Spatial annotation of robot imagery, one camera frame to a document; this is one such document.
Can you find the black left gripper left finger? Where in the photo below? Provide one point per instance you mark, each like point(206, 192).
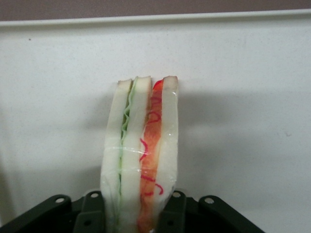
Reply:
point(60, 218)

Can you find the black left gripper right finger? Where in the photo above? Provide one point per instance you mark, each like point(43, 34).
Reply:
point(206, 218)

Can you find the triangle sandwich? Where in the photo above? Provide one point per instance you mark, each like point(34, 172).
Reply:
point(131, 145)

